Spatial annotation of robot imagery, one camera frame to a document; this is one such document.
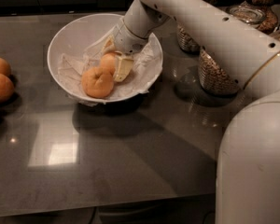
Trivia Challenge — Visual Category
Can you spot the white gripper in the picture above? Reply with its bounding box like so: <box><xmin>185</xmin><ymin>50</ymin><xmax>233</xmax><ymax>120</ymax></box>
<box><xmin>102</xmin><ymin>18</ymin><xmax>148</xmax><ymax>82</ymax></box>

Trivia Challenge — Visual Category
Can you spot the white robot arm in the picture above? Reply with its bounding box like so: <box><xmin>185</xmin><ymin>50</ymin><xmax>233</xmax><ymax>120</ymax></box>
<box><xmin>114</xmin><ymin>0</ymin><xmax>280</xmax><ymax>224</ymax></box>

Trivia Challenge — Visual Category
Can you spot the white bowl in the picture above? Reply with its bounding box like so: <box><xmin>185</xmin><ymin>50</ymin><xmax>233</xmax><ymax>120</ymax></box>
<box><xmin>47</xmin><ymin>13</ymin><xmax>164</xmax><ymax>105</ymax></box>

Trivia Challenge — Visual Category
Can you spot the white paper towel liner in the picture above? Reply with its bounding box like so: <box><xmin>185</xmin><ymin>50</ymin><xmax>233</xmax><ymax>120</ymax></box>
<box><xmin>57</xmin><ymin>30</ymin><xmax>163</xmax><ymax>106</ymax></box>

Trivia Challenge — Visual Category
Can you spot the large front cereal jar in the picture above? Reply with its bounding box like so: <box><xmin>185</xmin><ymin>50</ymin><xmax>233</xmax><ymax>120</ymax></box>
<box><xmin>198</xmin><ymin>49</ymin><xmax>239</xmax><ymax>96</ymax></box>

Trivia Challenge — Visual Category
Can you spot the left rear cereal jar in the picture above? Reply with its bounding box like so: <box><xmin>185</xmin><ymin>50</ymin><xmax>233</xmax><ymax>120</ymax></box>
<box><xmin>176</xmin><ymin>0</ymin><xmax>217</xmax><ymax>54</ymax></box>

